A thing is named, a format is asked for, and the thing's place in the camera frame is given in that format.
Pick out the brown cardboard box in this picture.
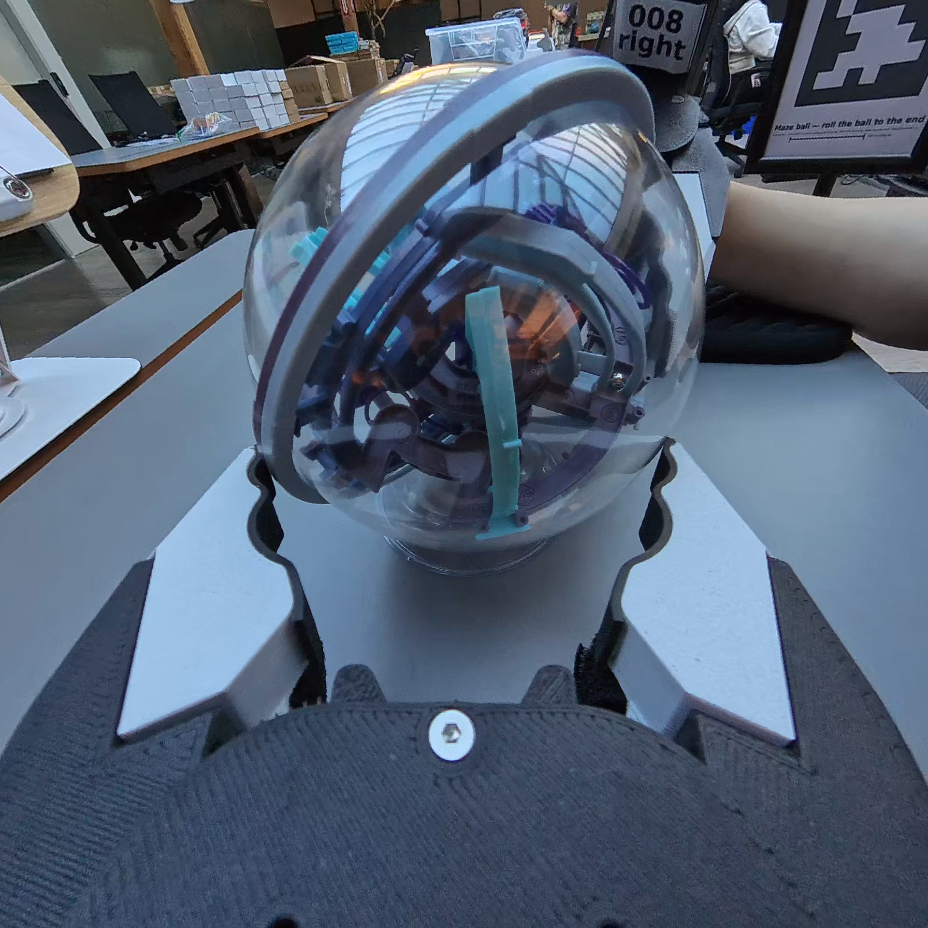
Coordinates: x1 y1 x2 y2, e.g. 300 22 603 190
345 58 390 97
284 65 336 109

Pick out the wooden desk with black legs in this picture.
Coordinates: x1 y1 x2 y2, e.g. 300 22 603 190
71 109 329 292

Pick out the white stand base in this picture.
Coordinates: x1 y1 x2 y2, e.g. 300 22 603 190
0 355 143 481

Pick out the clear plastic storage bin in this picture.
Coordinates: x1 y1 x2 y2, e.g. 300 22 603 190
425 17 529 68

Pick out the clear plastic maze ball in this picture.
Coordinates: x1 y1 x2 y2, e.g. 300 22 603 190
242 49 709 546

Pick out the small white device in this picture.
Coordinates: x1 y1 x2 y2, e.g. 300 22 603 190
0 165 34 220

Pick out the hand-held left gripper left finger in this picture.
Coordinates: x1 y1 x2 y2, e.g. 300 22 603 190
115 447 326 742

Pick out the person's right forearm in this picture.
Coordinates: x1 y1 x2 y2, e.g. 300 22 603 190
713 181 928 351

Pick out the round wooden table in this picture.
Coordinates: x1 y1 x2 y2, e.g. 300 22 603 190
0 76 80 239

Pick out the black textured pad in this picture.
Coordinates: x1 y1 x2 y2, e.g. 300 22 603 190
699 284 855 365

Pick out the black framed marker sign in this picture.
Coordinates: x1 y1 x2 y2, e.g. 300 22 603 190
745 0 928 198

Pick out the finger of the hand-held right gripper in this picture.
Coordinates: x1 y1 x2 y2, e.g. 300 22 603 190
673 173 720 245

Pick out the clear round ball stand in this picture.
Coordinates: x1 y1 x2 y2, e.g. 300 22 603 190
383 531 553 578

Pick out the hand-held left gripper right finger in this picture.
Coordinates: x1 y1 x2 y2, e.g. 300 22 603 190
576 438 799 748

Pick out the stack of small white boxes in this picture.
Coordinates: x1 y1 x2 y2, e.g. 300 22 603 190
170 69 292 133

